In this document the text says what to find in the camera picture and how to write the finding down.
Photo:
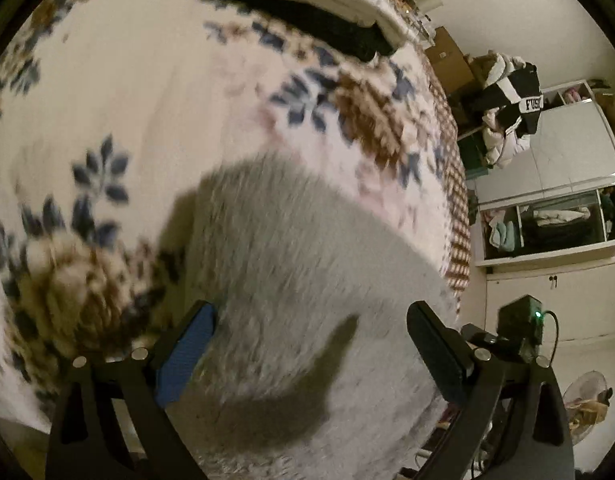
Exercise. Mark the white wardrobe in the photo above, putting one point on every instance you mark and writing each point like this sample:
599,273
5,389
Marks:
557,210

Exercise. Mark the folded black pants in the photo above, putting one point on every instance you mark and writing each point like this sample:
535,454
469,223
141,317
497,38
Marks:
307,17

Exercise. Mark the folded teal clothes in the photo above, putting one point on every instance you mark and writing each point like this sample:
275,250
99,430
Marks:
502,235

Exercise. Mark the cardboard box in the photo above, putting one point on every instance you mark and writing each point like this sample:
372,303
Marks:
450,60

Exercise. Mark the floral bed blanket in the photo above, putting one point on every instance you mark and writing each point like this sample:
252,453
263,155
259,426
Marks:
162,110

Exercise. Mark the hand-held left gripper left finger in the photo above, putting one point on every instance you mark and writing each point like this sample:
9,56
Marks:
185,355

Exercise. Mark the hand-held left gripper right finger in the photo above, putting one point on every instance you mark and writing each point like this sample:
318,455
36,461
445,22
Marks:
437,355

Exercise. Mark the black and white jacket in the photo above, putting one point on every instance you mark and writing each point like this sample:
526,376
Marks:
517,100

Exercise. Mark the standing fan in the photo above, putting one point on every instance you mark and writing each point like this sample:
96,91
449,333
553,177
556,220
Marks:
587,405

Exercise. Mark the white kettle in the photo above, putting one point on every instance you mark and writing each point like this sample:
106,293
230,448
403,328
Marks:
425,0

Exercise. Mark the white nightstand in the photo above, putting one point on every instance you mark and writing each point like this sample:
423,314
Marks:
417,22

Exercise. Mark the green storage box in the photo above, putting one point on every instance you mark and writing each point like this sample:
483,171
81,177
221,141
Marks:
472,157

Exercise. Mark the checkered bed sheet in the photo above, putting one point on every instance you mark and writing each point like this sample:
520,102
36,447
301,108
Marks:
457,220

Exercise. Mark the grey fleece pants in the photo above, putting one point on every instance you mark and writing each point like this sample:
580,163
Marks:
312,320

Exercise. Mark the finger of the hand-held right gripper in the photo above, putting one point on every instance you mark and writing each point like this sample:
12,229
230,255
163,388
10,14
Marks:
480,335

